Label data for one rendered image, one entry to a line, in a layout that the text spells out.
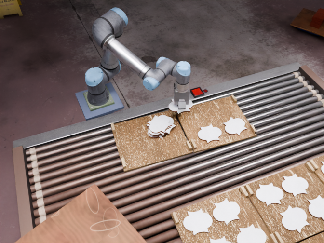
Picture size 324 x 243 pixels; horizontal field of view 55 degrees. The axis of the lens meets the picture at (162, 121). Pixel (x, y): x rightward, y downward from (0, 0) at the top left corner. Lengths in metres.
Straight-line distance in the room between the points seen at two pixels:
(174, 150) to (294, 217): 0.71
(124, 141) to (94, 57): 2.27
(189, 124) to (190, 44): 2.31
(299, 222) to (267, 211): 0.16
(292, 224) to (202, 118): 0.79
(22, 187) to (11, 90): 2.15
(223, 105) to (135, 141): 0.64
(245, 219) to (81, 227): 0.79
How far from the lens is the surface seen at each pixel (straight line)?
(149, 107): 2.06
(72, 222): 1.55
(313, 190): 1.87
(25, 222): 1.72
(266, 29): 4.65
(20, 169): 1.89
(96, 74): 2.02
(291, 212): 1.75
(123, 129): 1.92
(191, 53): 4.01
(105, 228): 1.51
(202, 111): 2.02
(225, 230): 1.63
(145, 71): 1.62
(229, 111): 2.06
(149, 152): 1.81
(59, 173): 1.84
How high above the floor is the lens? 2.43
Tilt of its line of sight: 50 degrees down
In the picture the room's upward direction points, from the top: 1 degrees clockwise
